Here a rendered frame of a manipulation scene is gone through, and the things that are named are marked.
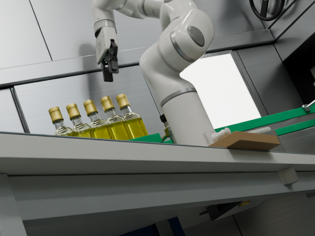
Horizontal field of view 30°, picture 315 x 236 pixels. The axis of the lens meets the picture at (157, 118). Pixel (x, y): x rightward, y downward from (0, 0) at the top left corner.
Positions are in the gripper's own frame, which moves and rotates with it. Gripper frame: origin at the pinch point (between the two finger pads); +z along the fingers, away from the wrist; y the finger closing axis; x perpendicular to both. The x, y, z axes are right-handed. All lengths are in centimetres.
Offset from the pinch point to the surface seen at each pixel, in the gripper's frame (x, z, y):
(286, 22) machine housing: 81, -32, -2
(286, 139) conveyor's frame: 58, 25, 6
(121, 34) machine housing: 12.3, -26.0, -14.7
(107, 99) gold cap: -3.3, 11.6, 2.1
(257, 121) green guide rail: 50, 18, 4
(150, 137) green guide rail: 3.8, 29.6, 13.8
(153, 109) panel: 19.0, 6.7, -11.8
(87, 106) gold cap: -9.6, 14.0, 1.4
